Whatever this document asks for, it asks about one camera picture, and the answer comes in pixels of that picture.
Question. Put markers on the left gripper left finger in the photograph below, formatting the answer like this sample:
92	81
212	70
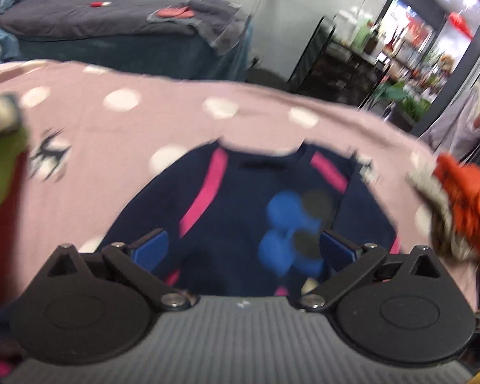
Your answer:
135	264

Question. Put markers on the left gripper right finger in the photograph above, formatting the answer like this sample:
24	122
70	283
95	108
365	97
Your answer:
347	267

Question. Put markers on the navy cartoon mouse sweater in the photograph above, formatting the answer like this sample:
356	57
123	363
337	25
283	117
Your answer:
243	224

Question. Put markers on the beige grey garment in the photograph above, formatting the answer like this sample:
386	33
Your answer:
446	240

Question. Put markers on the pink polka dot bedspread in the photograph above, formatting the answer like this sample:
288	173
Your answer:
119	130

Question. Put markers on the dark red folded garment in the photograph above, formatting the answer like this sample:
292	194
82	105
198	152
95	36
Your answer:
9	226

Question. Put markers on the orange knit garment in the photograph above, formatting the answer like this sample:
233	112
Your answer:
462	186

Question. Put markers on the black metal shelf rack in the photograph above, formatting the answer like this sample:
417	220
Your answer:
331	71

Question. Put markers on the striped grey white garment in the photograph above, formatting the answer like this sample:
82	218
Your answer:
10	115

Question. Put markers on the dark grey massage bed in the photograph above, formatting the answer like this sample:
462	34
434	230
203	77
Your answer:
119	37

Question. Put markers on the grey towel on bed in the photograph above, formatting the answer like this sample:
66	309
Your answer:
220	23

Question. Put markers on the red small item on bed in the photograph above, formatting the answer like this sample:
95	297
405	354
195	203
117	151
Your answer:
100	4

